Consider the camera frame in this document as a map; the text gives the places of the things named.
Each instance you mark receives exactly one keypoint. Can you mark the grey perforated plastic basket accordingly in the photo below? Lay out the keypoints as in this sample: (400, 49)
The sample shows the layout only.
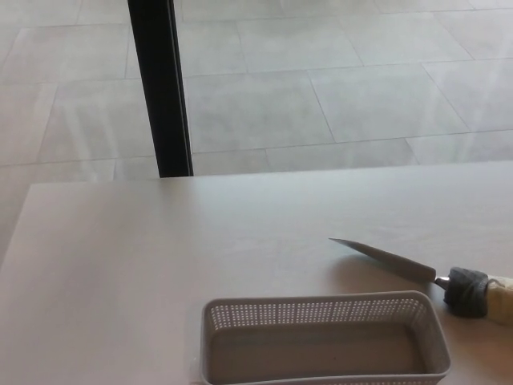
(320, 313)

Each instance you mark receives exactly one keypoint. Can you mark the black vertical post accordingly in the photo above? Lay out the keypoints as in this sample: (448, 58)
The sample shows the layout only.
(160, 88)

